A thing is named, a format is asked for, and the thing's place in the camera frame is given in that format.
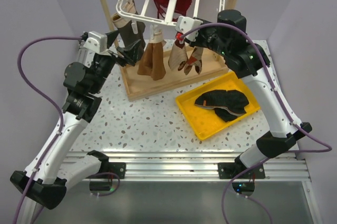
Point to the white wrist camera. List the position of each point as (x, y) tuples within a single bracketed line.
[(184, 24), (95, 42)]

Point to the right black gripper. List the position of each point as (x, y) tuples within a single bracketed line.
[(197, 41)]

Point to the left aluminium side rail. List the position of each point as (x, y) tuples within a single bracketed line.
[(84, 55)]

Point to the black striped underwear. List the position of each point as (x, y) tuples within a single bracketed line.
[(228, 105)]

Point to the white plastic clip hanger frame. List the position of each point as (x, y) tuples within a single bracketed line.
[(158, 12)]

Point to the tan brown underwear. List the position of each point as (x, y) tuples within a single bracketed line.
[(152, 61)]

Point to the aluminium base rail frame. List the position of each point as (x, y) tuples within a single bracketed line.
[(201, 166)]

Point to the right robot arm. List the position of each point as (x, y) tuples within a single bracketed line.
[(251, 65)]

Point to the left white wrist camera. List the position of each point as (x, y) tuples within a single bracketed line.
[(95, 42)]

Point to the wooden hanger rack stand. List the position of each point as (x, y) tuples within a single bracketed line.
[(138, 87)]

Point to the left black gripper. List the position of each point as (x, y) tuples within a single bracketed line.
[(129, 55)]

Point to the yellow plastic tray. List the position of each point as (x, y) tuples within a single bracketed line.
[(205, 123)]

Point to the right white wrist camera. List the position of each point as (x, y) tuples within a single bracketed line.
[(184, 24)]

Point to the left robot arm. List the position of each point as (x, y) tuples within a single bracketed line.
[(39, 180)]

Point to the argyle patterned underwear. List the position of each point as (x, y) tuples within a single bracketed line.
[(179, 60)]

